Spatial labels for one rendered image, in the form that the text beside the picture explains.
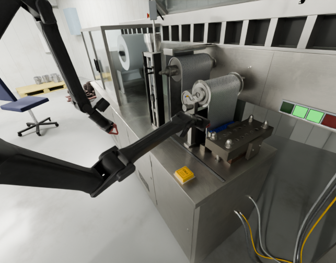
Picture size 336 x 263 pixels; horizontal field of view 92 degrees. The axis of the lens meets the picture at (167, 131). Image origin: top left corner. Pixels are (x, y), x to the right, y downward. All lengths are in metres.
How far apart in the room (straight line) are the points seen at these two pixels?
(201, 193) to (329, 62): 0.76
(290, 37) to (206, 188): 0.85
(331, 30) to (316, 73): 0.18
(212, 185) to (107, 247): 1.19
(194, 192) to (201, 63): 0.77
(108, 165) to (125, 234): 1.29
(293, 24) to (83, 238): 2.12
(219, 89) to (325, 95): 0.44
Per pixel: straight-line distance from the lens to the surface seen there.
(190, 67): 1.06
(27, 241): 2.17
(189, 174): 0.86
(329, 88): 0.98
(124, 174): 0.54
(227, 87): 0.97
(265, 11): 1.09
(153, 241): 1.71
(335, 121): 1.00
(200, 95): 0.89
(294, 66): 1.01
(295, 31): 1.09
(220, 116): 1.01
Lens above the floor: 1.56
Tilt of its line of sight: 33 degrees down
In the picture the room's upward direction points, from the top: 3 degrees counter-clockwise
